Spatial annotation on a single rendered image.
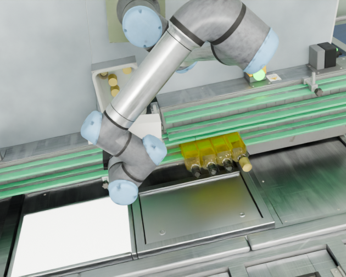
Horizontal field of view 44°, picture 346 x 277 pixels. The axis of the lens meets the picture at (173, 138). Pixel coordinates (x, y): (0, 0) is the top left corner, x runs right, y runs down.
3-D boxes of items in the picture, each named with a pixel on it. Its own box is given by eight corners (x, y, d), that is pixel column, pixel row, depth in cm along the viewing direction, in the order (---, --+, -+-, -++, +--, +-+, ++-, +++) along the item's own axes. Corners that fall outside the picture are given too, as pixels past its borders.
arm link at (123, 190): (146, 191, 110) (127, 212, 113) (142, 167, 120) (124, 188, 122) (122, 177, 107) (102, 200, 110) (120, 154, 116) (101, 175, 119)
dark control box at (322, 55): (308, 62, 177) (317, 70, 170) (308, 44, 173) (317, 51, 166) (327, 59, 178) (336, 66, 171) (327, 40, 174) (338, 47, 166)
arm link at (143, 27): (136, -9, 135) (139, 1, 124) (168, 17, 141) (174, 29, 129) (114, 21, 139) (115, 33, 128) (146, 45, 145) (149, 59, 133)
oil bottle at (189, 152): (178, 145, 172) (188, 175, 154) (176, 133, 169) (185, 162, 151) (191, 142, 173) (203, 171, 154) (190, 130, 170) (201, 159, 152)
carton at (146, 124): (87, 118, 141) (86, 127, 136) (158, 113, 144) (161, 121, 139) (88, 134, 144) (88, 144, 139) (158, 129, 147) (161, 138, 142)
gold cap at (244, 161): (237, 164, 152) (240, 171, 148) (240, 156, 150) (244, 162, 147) (246, 165, 153) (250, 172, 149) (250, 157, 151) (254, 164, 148)
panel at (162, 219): (23, 219, 167) (7, 288, 138) (20, 213, 165) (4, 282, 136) (245, 171, 172) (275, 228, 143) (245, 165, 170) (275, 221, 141)
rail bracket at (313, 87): (299, 83, 167) (314, 97, 156) (299, 65, 163) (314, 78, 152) (309, 81, 167) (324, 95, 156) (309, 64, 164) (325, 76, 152)
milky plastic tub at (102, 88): (104, 115, 174) (104, 125, 167) (90, 64, 163) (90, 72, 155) (145, 106, 175) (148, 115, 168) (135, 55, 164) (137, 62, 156)
